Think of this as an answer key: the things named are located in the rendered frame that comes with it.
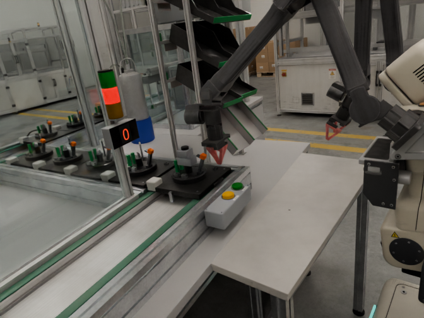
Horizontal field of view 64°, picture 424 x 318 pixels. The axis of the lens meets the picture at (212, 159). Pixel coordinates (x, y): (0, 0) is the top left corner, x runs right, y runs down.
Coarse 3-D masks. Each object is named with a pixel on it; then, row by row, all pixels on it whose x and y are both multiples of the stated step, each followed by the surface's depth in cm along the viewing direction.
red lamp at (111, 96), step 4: (108, 88) 107; (112, 88) 107; (116, 88) 108; (104, 92) 107; (108, 92) 107; (112, 92) 107; (116, 92) 108; (104, 96) 108; (108, 96) 107; (112, 96) 107; (116, 96) 108; (104, 100) 109; (108, 100) 108; (112, 100) 108; (116, 100) 109; (120, 100) 111
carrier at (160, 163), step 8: (136, 152) 142; (128, 160) 143; (136, 160) 142; (144, 160) 149; (152, 160) 148; (160, 160) 152; (128, 168) 140; (136, 168) 139; (144, 168) 140; (152, 168) 140; (160, 168) 143; (168, 168) 142; (136, 176) 138; (144, 176) 137; (152, 176) 136; (160, 176) 137; (136, 184) 131; (144, 184) 130
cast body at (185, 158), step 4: (180, 148) 129; (184, 148) 126; (188, 148) 127; (180, 152) 126; (184, 152) 125; (188, 152) 126; (192, 152) 128; (180, 156) 127; (184, 156) 126; (188, 156) 126; (192, 156) 127; (180, 160) 128; (184, 160) 127; (188, 160) 126; (192, 160) 127; (196, 160) 129; (180, 164) 128; (184, 164) 128; (188, 164) 127; (192, 164) 127
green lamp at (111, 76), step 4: (108, 72) 105; (112, 72) 106; (100, 76) 105; (104, 76) 105; (108, 76) 105; (112, 76) 106; (100, 80) 106; (104, 80) 105; (108, 80) 106; (112, 80) 106; (100, 84) 107; (104, 84) 106; (108, 84) 106; (112, 84) 107; (116, 84) 108; (104, 88) 107
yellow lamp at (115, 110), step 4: (108, 104) 109; (112, 104) 108; (116, 104) 109; (120, 104) 110; (108, 108) 109; (112, 108) 109; (116, 108) 109; (120, 108) 110; (108, 112) 110; (112, 112) 109; (116, 112) 109; (120, 112) 110; (108, 116) 111; (112, 116) 110; (116, 116) 110; (120, 116) 110
